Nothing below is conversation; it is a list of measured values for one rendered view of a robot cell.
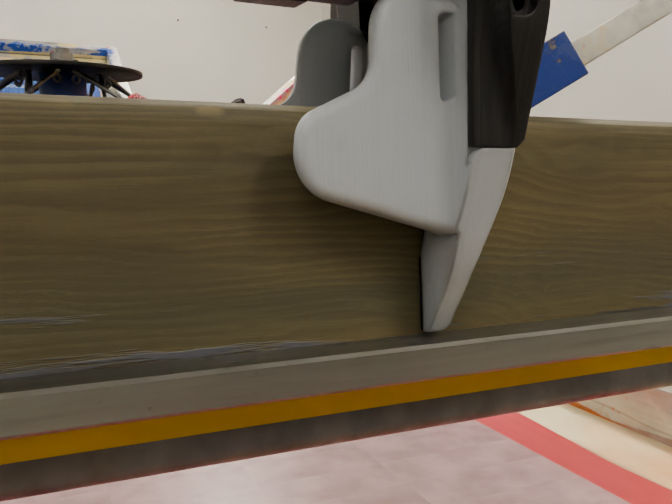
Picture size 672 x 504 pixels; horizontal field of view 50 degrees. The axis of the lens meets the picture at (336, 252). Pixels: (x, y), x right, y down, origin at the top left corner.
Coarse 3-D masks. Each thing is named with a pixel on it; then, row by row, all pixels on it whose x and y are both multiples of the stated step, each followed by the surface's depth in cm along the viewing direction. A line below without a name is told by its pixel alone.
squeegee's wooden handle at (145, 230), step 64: (0, 128) 16; (64, 128) 16; (128, 128) 17; (192, 128) 18; (256, 128) 18; (576, 128) 23; (640, 128) 24; (0, 192) 16; (64, 192) 17; (128, 192) 17; (192, 192) 18; (256, 192) 19; (512, 192) 22; (576, 192) 23; (640, 192) 24; (0, 256) 16; (64, 256) 17; (128, 256) 17; (192, 256) 18; (256, 256) 19; (320, 256) 20; (384, 256) 20; (512, 256) 22; (576, 256) 23; (640, 256) 25; (0, 320) 16; (64, 320) 17; (128, 320) 18; (192, 320) 18; (256, 320) 19; (320, 320) 20; (384, 320) 21; (512, 320) 23
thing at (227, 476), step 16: (224, 464) 42; (240, 464) 42; (128, 480) 40; (144, 480) 40; (160, 480) 40; (176, 480) 40; (192, 480) 40; (208, 480) 40; (224, 480) 40; (240, 480) 40; (32, 496) 38; (48, 496) 38; (64, 496) 38; (80, 496) 38; (96, 496) 38; (112, 496) 38; (128, 496) 38; (144, 496) 38; (160, 496) 38; (176, 496) 38; (192, 496) 38; (208, 496) 38; (224, 496) 38; (240, 496) 38; (256, 496) 38
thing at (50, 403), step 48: (432, 336) 21; (480, 336) 21; (528, 336) 21; (576, 336) 22; (624, 336) 23; (0, 384) 16; (48, 384) 16; (96, 384) 16; (144, 384) 17; (192, 384) 17; (240, 384) 18; (288, 384) 18; (336, 384) 19; (384, 384) 19; (0, 432) 15; (48, 432) 16
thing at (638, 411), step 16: (592, 400) 51; (608, 400) 50; (624, 400) 48; (640, 400) 47; (656, 400) 46; (608, 416) 50; (624, 416) 48; (640, 416) 47; (656, 416) 46; (640, 432) 47; (656, 432) 46
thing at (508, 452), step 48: (432, 432) 47; (480, 432) 47; (528, 432) 47; (288, 480) 40; (336, 480) 40; (384, 480) 40; (432, 480) 40; (480, 480) 40; (528, 480) 40; (576, 480) 40; (624, 480) 40
